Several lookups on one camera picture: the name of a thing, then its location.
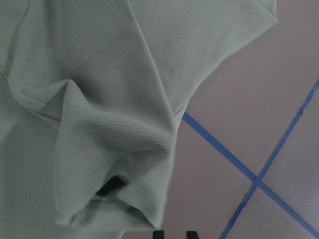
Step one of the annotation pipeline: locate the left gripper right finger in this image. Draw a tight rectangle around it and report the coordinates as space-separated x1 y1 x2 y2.
186 231 199 239

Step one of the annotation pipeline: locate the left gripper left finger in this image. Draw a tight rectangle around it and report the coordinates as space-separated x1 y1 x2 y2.
153 231 164 239

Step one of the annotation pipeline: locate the olive green long-sleeve shirt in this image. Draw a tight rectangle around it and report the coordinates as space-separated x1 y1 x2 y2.
0 0 278 239

